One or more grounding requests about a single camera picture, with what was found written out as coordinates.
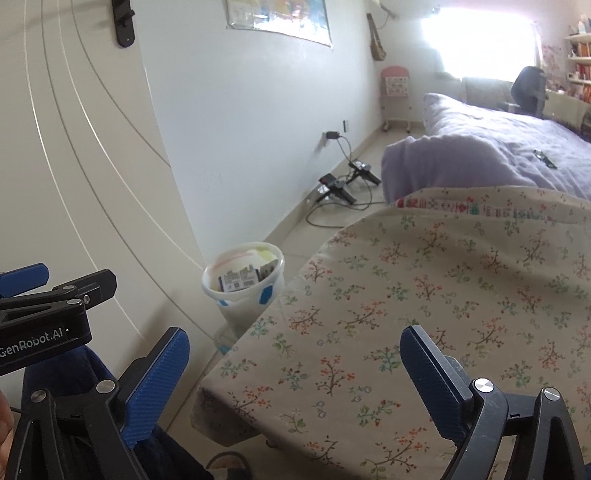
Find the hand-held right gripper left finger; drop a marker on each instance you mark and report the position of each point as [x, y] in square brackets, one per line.
[157, 383]

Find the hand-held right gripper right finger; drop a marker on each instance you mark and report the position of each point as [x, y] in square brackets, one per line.
[429, 383]

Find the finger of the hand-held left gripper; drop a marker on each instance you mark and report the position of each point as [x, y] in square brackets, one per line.
[97, 284]
[27, 275]

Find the translucent white plastic bin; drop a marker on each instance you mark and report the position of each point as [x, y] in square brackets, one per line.
[244, 314]

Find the person's left forearm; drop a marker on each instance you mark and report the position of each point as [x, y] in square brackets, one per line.
[4, 429]

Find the dark slipper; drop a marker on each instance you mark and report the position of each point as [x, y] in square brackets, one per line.
[221, 456]

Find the floral beige cloth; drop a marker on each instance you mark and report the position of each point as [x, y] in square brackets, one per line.
[415, 277]

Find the white wardrobe door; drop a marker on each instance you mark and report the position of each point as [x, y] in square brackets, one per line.
[69, 161]

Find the white printed packet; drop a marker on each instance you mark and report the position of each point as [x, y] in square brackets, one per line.
[240, 278]

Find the black charging device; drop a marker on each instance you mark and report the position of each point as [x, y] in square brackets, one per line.
[337, 189]
[364, 170]

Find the purple blanket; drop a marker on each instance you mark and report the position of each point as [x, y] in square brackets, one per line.
[485, 138]

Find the small black patterned object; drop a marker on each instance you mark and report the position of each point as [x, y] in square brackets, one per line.
[545, 158]

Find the grey upholstered headboard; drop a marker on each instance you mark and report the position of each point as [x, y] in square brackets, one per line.
[485, 90]

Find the pink rolling rack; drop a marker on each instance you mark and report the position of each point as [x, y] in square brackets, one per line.
[396, 85]

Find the dark blue office chair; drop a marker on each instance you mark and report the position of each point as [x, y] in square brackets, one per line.
[528, 85]

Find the hanging tan bag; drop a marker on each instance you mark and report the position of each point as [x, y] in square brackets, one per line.
[378, 48]

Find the bright window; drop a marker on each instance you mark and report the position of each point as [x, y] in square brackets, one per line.
[480, 41]

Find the white shelf with books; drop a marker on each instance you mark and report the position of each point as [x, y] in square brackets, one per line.
[582, 50]

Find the black wall charger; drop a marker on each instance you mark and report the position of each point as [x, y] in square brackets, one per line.
[331, 135]

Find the wall poster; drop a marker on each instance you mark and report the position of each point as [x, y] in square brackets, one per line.
[277, 18]

